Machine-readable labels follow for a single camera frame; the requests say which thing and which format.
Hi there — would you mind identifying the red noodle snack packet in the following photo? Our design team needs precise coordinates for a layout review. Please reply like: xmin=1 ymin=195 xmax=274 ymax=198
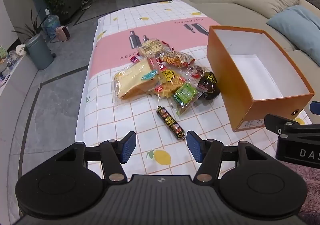
xmin=158 ymin=51 xmax=197 ymax=68

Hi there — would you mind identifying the grey trash can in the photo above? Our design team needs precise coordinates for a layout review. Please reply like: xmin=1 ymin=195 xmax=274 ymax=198
xmin=25 ymin=34 xmax=54 ymax=70

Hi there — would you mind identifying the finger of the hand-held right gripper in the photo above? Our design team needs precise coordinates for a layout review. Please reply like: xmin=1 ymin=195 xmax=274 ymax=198
xmin=264 ymin=113 xmax=320 ymax=142
xmin=309 ymin=101 xmax=320 ymax=116

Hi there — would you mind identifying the popcorn packet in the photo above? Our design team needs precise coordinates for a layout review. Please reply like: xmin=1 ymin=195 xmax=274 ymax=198
xmin=138 ymin=39 xmax=173 ymax=57

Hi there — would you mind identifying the orange cardboard box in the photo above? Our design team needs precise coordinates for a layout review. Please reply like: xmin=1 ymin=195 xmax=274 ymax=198
xmin=206 ymin=25 xmax=315 ymax=132

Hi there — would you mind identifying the group of small ornaments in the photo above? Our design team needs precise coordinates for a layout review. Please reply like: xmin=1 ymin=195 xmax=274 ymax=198
xmin=0 ymin=45 xmax=19 ymax=85

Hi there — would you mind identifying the black round snack packet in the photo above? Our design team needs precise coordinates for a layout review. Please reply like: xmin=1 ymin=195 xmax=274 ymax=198
xmin=197 ymin=71 xmax=220 ymax=100

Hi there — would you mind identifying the white low cabinet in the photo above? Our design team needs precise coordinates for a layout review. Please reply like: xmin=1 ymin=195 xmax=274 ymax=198
xmin=0 ymin=54 xmax=38 ymax=98

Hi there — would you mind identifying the pink checked printed tablecloth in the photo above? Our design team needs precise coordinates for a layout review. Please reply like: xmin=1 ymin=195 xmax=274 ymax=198
xmin=74 ymin=0 xmax=313 ymax=183

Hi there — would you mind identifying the brown date candy packet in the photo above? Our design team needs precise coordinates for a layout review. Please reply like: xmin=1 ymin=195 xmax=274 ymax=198
xmin=186 ymin=65 xmax=207 ymax=79

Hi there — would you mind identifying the light blue cushion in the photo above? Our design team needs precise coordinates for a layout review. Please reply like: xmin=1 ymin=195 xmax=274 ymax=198
xmin=266 ymin=5 xmax=320 ymax=59

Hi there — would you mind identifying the large red snack packet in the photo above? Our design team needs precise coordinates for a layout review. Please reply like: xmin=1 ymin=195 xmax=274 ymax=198
xmin=147 ymin=57 xmax=168 ymax=72

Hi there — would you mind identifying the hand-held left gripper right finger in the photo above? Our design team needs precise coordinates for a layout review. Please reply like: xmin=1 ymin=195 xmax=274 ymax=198
xmin=186 ymin=130 xmax=269 ymax=183

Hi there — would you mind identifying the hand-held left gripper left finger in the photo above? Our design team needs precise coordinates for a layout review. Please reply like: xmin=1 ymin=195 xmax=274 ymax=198
xmin=54 ymin=131 xmax=137 ymax=183

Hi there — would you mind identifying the large water bottle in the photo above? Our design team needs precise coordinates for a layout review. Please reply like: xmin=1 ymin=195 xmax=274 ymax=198
xmin=41 ymin=14 xmax=61 ymax=38

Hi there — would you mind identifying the green snack packet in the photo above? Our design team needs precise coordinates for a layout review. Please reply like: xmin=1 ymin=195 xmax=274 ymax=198
xmin=172 ymin=82 xmax=200 ymax=115

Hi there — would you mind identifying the purple fluffy rug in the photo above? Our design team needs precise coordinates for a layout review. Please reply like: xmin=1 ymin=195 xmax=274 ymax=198
xmin=285 ymin=161 xmax=320 ymax=221

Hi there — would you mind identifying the tall floor plant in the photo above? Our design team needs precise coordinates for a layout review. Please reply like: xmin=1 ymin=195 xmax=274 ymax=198
xmin=11 ymin=9 xmax=42 ymax=40

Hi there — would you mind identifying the beige sofa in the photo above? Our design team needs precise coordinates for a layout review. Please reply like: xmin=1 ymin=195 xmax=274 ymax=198
xmin=181 ymin=0 xmax=320 ymax=120

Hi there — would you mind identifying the black sausage stick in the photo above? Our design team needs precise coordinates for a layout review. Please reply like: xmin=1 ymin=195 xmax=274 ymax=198
xmin=156 ymin=106 xmax=186 ymax=140

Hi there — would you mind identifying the sliced bread packet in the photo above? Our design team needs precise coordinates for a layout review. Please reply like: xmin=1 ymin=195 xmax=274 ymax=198
xmin=114 ymin=59 xmax=160 ymax=102

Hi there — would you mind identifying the pink heater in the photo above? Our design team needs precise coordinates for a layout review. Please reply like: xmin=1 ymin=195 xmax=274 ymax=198
xmin=55 ymin=26 xmax=71 ymax=42

